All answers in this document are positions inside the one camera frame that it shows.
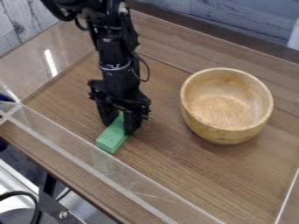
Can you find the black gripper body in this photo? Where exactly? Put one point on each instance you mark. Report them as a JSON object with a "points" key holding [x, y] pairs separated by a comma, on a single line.
{"points": [[119, 89]]}

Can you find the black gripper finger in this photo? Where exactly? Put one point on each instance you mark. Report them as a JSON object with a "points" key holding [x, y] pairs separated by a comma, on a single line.
{"points": [[133, 121], [107, 112]]}

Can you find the green rectangular block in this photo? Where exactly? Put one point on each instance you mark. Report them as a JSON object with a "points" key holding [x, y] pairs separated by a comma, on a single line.
{"points": [[114, 136]]}

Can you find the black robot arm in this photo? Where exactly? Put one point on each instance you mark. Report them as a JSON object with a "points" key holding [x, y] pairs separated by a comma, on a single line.
{"points": [[106, 20]]}

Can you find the light wooden bowl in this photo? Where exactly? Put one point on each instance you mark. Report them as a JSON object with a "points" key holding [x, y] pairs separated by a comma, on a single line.
{"points": [[226, 105]]}

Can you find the clear acrylic front wall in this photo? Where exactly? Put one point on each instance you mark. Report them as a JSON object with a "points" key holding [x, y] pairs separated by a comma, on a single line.
{"points": [[109, 183]]}

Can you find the black table leg bracket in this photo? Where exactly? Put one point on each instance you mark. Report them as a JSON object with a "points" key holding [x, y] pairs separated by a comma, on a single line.
{"points": [[53, 211]]}

